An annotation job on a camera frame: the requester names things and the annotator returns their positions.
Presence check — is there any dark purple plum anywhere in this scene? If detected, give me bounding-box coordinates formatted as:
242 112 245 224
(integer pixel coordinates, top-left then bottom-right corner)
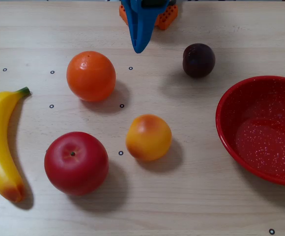
182 43 216 79

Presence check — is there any orange fruit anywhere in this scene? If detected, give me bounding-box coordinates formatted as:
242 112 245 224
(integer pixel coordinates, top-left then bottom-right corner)
66 51 116 102

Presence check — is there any red speckled bowl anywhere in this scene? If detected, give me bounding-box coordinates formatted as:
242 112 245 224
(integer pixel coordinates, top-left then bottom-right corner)
215 75 285 187

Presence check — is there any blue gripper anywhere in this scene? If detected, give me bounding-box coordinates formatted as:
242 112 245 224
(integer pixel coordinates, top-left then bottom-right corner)
120 0 170 54

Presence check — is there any red apple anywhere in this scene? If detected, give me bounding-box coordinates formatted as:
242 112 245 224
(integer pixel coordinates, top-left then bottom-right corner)
44 131 110 197

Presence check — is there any yellow orange peach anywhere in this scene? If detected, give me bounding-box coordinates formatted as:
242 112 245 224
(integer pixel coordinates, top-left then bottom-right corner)
125 114 172 162

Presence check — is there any orange robot base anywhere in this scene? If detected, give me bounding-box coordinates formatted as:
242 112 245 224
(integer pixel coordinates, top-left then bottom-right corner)
119 4 179 30

